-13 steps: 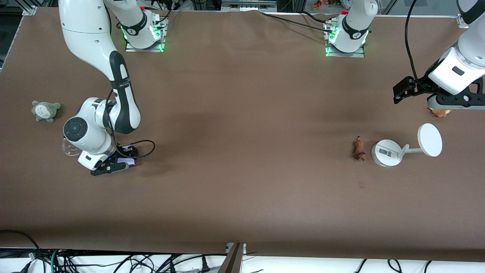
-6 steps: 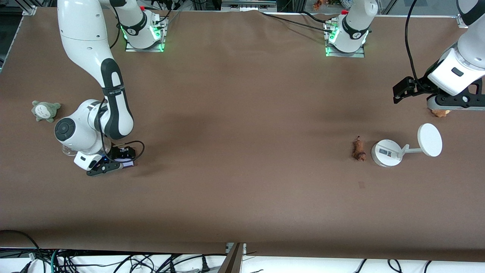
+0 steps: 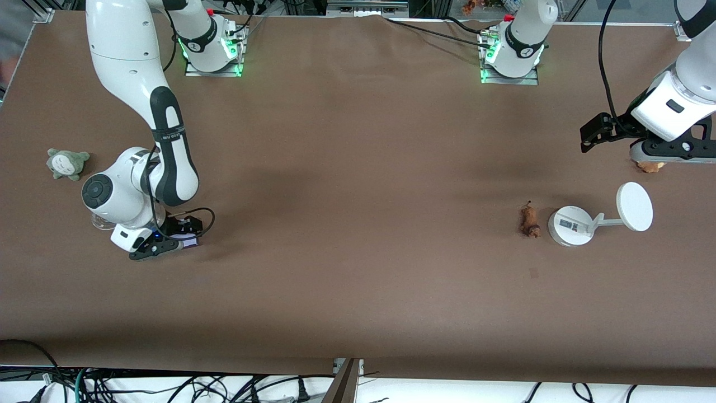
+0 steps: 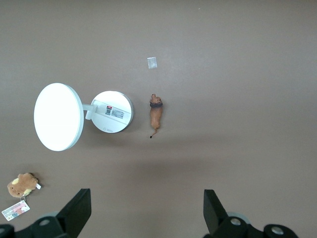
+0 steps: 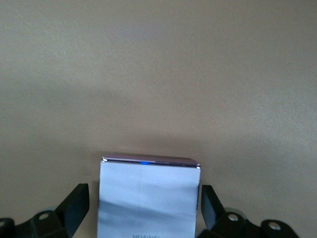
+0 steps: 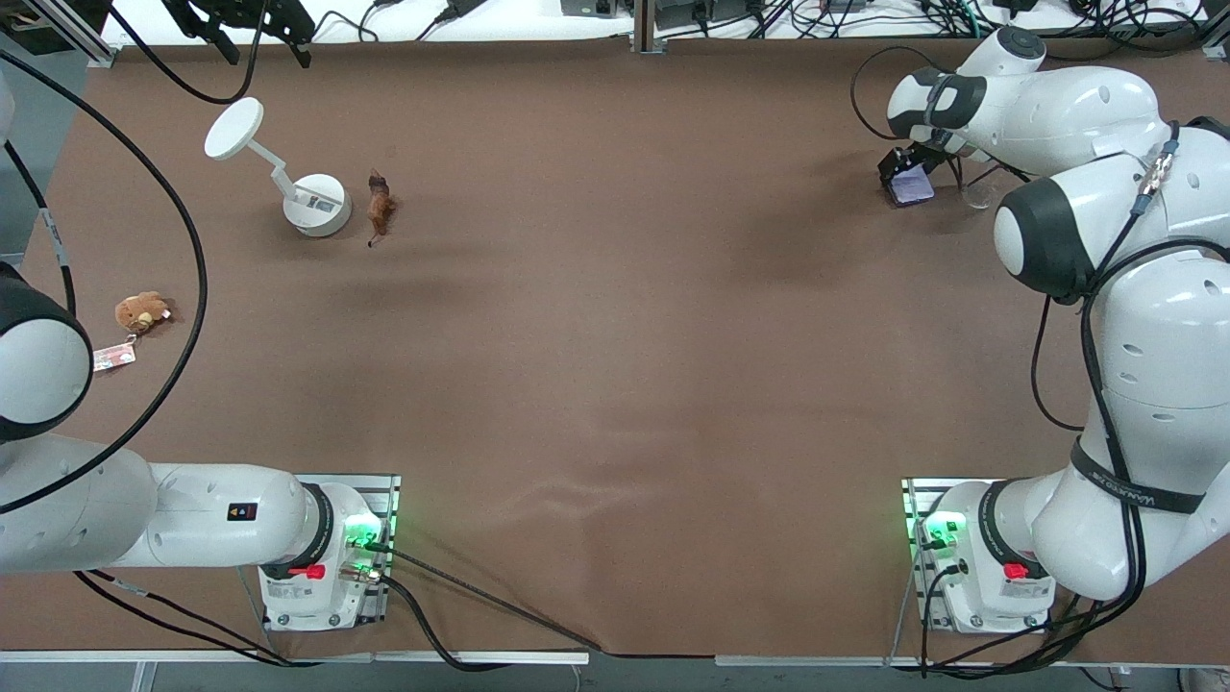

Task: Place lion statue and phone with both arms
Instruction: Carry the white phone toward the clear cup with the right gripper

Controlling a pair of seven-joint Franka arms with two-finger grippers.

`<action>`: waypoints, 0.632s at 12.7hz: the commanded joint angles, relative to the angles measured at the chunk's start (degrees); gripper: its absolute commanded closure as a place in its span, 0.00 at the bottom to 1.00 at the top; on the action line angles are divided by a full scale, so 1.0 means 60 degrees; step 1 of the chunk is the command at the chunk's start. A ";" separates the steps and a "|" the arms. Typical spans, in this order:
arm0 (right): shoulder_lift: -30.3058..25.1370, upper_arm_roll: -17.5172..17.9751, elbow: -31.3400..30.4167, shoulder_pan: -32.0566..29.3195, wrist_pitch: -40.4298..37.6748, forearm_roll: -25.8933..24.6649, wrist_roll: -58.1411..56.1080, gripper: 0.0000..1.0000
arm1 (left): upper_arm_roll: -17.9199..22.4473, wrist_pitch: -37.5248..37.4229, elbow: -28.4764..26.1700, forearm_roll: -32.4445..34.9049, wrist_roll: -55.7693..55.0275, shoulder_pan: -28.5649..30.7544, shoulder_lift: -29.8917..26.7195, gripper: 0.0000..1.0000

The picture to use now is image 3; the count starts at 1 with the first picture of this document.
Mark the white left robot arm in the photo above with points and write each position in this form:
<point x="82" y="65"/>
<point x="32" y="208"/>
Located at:
<point x="523" y="33"/>

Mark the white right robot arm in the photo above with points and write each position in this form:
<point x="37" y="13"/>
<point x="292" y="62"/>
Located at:
<point x="128" y="56"/>

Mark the small brown plush toy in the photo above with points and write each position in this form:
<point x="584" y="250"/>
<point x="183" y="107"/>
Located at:
<point x="650" y="166"/>

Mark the black power plug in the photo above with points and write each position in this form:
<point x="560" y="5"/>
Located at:
<point x="303" y="394"/>

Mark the brown table cloth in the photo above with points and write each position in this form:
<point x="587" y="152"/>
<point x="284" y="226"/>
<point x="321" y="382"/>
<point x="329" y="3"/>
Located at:
<point x="358" y="140"/>

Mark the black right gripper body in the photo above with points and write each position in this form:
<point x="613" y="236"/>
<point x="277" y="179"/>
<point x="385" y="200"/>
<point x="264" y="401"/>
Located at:
<point x="187" y="226"/>

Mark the small lavender card box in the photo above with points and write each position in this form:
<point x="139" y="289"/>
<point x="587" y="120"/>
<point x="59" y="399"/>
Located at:
<point x="189" y="241"/>

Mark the clear plastic cup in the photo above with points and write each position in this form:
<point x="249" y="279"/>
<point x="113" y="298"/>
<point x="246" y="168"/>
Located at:
<point x="99" y="222"/>

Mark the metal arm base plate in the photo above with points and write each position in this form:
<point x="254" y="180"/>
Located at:
<point x="215" y="71"/>
<point x="512" y="80"/>

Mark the grey green plush toy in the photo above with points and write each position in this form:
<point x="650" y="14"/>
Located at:
<point x="67" y="164"/>

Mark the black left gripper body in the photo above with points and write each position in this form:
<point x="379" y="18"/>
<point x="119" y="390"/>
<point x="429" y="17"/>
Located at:
<point x="622" y="127"/>

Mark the aluminium frame rail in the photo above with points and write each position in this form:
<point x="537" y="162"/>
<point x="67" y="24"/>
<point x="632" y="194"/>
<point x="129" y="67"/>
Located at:
<point x="366" y="5"/>

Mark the brown lion statue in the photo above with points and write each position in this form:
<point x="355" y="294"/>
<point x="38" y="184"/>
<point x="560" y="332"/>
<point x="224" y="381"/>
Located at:
<point x="528" y="221"/>

